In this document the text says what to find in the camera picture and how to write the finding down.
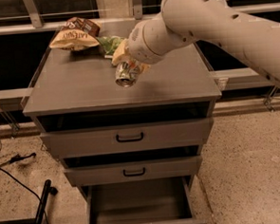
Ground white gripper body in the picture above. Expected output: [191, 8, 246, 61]
[127, 16, 173, 65]

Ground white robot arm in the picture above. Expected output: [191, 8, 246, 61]
[112, 0, 280, 88]

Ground grey drawer cabinet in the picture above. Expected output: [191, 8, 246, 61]
[16, 14, 228, 195]

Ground grey top drawer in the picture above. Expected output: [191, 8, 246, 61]
[40, 102, 213, 158]

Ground grey drawer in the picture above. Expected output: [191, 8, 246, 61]
[40, 102, 213, 158]
[86, 177, 206, 224]
[64, 146, 202, 186]

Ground grey middle drawer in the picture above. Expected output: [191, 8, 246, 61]
[64, 146, 202, 186]

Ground grey bottom drawer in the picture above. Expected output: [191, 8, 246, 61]
[86, 177, 206, 224]

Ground green snack bag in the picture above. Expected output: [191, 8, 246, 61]
[97, 36, 124, 59]

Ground brown yellow chip bag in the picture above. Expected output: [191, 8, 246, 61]
[49, 17, 101, 51]

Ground grey metal railing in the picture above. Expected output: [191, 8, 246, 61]
[0, 0, 280, 140]

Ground black top drawer handle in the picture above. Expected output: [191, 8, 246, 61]
[115, 132, 144, 142]

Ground black drawer handle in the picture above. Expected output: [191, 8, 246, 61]
[115, 132, 144, 142]
[122, 167, 145, 177]

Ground black middle drawer handle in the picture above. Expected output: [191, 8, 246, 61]
[122, 167, 145, 177]

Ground black floor cable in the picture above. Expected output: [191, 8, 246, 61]
[0, 100, 56, 224]

